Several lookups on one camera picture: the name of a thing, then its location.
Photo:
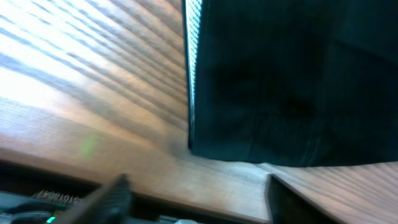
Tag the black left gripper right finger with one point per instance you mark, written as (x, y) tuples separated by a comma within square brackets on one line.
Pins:
[(286, 205)]

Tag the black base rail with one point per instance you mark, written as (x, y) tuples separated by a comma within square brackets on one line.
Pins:
[(34, 196)]

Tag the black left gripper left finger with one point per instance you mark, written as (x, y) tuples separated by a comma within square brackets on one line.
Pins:
[(109, 204)]

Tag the black pants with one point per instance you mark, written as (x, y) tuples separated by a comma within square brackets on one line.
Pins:
[(297, 83)]

